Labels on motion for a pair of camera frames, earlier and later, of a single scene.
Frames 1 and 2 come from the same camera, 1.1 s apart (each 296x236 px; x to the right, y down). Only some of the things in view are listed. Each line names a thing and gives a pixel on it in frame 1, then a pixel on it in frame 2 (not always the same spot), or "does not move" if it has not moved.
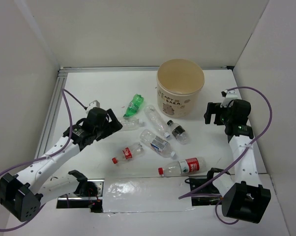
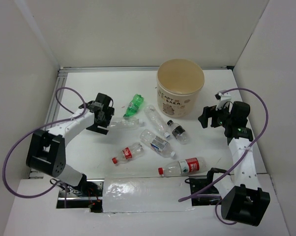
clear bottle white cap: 131,124 does not move
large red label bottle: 187,166 does not move
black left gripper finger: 108,132 -> 94,128
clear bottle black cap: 179,132 does not move
